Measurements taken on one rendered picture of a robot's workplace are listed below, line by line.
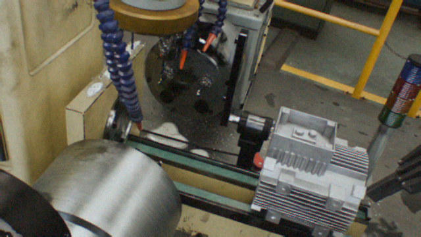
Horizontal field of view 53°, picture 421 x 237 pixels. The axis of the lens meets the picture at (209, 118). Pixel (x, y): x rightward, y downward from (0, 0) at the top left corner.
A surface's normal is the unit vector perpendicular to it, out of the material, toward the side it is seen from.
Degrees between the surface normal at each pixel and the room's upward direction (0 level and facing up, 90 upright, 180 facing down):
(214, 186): 90
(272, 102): 0
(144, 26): 90
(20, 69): 90
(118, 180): 17
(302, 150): 90
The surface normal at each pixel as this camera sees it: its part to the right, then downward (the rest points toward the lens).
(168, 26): 0.40, 0.61
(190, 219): -0.26, 0.55
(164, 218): 0.91, -0.13
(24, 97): 0.95, 0.27
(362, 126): 0.15, -0.78
